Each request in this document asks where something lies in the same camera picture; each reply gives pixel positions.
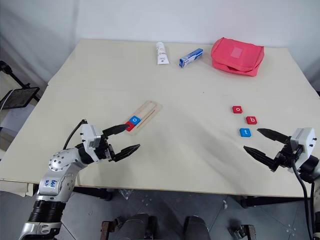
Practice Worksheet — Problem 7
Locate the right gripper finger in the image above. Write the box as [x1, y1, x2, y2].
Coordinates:
[256, 128, 292, 145]
[243, 146, 280, 173]

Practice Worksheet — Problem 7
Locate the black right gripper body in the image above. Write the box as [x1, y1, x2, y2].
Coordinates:
[273, 141, 304, 173]

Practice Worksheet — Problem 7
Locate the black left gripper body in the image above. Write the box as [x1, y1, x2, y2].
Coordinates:
[94, 130, 119, 163]

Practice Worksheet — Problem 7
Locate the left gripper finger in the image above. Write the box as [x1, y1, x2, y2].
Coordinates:
[101, 124, 130, 137]
[113, 143, 142, 163]

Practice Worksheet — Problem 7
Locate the blue letter tile t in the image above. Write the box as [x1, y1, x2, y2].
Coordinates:
[238, 127, 253, 138]

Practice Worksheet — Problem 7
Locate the wooden letter tray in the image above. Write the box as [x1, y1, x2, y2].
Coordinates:
[123, 100, 164, 137]

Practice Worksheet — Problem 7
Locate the dark rounded shape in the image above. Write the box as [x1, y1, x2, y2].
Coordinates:
[183, 215, 210, 240]
[116, 212, 159, 240]

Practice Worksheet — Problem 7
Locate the pink fabric pouch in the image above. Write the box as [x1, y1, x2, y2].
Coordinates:
[210, 37, 266, 78]

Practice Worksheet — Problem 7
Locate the white tube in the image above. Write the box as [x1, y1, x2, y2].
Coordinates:
[155, 41, 170, 66]

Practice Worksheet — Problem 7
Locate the beige board under table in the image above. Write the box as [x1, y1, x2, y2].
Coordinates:
[0, 177, 34, 198]

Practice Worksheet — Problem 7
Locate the black metal stand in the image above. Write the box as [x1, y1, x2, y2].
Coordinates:
[0, 60, 41, 111]

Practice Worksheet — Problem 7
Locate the blue and white carton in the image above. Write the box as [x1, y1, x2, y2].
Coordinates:
[178, 48, 204, 69]

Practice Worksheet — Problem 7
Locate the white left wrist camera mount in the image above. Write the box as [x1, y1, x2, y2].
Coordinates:
[81, 124, 103, 162]

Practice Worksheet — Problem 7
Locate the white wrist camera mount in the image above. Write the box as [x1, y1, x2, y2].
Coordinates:
[81, 124, 103, 162]
[287, 127, 317, 174]

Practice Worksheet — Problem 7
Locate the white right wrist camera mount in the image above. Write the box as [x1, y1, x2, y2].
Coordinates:
[287, 127, 317, 174]

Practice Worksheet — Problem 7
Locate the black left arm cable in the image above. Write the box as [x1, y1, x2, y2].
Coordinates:
[62, 118, 88, 151]

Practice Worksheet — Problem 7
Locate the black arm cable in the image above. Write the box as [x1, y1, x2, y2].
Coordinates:
[62, 118, 88, 151]
[291, 156, 315, 240]

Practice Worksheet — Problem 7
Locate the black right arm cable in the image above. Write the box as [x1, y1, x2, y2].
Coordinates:
[291, 156, 315, 240]

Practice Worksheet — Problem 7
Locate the black table frame bar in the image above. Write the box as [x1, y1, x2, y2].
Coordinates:
[71, 186, 114, 202]
[239, 195, 305, 209]

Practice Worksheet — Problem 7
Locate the brown metal bracket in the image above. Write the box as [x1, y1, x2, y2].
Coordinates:
[100, 219, 119, 240]
[232, 223, 256, 240]

